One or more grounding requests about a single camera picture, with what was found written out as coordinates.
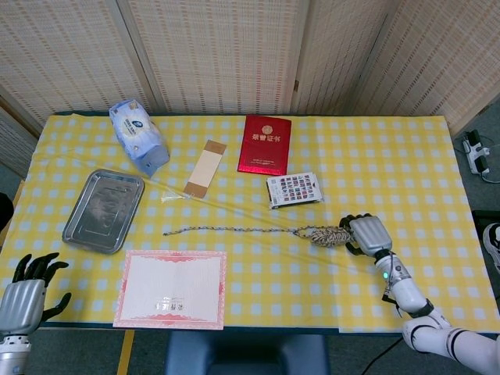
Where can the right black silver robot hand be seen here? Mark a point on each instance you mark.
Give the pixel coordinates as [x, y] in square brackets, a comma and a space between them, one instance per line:
[371, 236]

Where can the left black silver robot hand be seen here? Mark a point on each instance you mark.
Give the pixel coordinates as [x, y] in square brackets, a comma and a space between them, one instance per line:
[21, 306]

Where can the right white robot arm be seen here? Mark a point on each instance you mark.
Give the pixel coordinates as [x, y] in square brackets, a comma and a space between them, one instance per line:
[410, 297]

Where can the yellow white checked tablecloth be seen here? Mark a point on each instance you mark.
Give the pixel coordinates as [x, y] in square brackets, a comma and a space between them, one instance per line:
[390, 176]

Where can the white box with colourful squares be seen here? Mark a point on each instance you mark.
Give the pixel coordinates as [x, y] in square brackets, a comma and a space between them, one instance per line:
[295, 189]

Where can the black bulky object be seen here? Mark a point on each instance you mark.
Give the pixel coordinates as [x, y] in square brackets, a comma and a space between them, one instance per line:
[4, 211]

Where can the white black sneaker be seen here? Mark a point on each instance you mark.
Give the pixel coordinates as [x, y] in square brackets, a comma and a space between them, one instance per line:
[493, 246]

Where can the silver metal tray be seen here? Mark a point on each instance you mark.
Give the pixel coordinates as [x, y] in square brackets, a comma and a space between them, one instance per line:
[103, 211]

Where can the white power strip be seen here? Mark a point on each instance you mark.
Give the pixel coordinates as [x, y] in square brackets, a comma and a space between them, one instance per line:
[474, 154]

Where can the red certificate folder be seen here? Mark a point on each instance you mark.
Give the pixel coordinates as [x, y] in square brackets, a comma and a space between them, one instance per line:
[265, 144]

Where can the certificate paper with pink border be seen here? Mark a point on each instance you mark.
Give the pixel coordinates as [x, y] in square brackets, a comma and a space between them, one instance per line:
[172, 281]

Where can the dark blue seat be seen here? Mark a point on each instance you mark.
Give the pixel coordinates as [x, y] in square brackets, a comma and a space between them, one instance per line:
[246, 353]

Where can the beige bookmark with tassel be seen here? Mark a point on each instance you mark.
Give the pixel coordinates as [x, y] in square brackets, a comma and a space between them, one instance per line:
[205, 168]

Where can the woven beige screen panel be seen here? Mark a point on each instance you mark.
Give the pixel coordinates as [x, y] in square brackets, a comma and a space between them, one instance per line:
[336, 58]
[441, 58]
[215, 54]
[66, 58]

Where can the blue tissue pack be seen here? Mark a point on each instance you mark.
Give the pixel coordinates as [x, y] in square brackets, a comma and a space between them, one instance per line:
[136, 136]

